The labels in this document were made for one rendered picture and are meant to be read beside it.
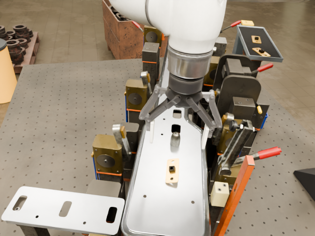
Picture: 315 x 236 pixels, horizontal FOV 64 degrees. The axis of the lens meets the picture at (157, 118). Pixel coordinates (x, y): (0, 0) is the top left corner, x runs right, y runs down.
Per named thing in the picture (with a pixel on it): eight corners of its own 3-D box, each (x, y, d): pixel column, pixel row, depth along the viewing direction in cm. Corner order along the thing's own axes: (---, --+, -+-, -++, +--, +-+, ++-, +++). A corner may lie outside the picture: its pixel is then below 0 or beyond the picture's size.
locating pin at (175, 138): (169, 143, 88) (171, 129, 83) (179, 143, 87) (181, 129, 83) (169, 149, 85) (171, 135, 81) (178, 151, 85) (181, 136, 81)
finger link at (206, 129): (205, 121, 64) (208, 121, 64) (201, 141, 68) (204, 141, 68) (206, 129, 62) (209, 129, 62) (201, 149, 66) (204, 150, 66)
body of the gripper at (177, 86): (206, 64, 57) (199, 98, 63) (168, 60, 57) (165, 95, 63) (207, 81, 51) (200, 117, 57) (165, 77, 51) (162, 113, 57)
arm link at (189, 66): (169, 34, 54) (167, 60, 58) (166, 52, 47) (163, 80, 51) (212, 38, 54) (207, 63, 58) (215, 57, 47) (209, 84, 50)
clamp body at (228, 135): (203, 184, 110) (221, 116, 87) (228, 187, 110) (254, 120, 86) (204, 197, 105) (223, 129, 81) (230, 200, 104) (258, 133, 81)
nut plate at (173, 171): (167, 159, 78) (166, 157, 78) (179, 158, 77) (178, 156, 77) (165, 183, 72) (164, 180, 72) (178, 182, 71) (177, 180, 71)
